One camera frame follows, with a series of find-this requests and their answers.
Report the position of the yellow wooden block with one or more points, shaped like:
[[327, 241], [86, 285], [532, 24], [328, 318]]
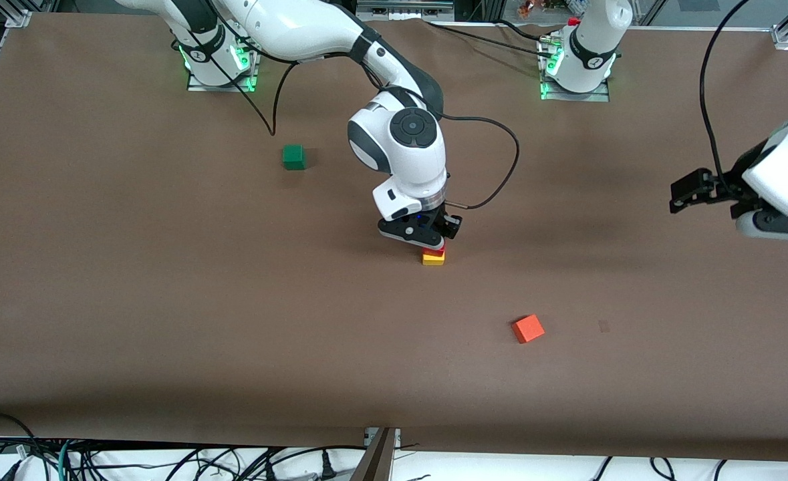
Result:
[[432, 260]]

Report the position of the green wooden cube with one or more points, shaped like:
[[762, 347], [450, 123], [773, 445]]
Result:
[[293, 157]]

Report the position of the red wooden cube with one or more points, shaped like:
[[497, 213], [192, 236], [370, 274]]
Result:
[[436, 252]]

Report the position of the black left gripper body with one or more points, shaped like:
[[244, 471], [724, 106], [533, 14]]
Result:
[[726, 186]]

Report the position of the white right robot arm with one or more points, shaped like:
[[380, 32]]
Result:
[[300, 27]]

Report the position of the grey electronics box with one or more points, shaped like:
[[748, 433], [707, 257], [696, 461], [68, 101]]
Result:
[[404, 8]]

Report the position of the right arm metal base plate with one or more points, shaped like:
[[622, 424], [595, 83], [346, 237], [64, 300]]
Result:
[[250, 83]]

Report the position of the orange wooden block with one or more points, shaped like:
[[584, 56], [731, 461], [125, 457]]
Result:
[[528, 329]]

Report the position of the aluminium frame profile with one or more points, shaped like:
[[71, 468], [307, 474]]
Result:
[[377, 457]]

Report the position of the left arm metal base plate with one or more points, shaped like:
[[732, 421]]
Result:
[[574, 96]]

